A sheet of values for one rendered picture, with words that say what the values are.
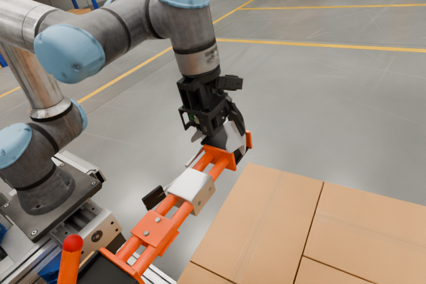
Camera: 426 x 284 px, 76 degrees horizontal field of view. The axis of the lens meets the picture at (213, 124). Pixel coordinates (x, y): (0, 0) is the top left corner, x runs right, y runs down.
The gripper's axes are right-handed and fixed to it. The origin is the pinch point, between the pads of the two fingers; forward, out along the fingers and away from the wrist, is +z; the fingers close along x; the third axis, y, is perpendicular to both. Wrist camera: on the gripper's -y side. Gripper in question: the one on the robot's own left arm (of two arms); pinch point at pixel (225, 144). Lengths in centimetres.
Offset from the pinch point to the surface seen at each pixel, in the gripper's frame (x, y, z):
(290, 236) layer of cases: 5, -22, 66
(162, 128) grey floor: -170, -112, 120
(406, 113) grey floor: 39, -208, 124
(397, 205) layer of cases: 39, -55, 67
